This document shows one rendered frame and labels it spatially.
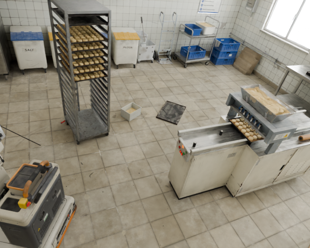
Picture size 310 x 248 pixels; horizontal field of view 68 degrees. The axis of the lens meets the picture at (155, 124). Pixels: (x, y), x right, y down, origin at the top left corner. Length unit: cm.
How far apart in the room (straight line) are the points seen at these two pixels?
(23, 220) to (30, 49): 371
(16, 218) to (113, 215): 114
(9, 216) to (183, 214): 179
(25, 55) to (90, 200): 326
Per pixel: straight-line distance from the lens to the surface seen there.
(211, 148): 242
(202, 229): 290
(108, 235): 271
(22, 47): 512
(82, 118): 374
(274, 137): 255
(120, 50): 535
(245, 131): 277
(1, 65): 502
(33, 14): 560
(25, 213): 200
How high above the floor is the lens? 246
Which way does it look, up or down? 39 degrees down
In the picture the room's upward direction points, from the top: 10 degrees clockwise
